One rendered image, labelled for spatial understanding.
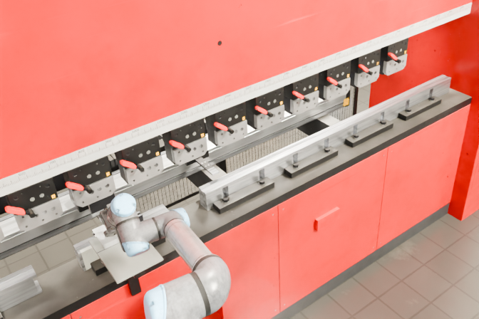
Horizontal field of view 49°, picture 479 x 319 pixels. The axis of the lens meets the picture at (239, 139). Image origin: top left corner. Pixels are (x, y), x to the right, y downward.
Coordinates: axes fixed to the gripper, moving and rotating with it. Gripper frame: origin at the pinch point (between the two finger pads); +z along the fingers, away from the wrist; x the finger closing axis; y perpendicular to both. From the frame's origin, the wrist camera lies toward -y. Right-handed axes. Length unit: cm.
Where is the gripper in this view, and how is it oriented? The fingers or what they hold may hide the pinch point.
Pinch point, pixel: (113, 234)
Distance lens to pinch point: 200.9
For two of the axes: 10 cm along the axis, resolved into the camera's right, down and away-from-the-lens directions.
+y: -4.8, -8.6, 1.9
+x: -8.1, 3.5, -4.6
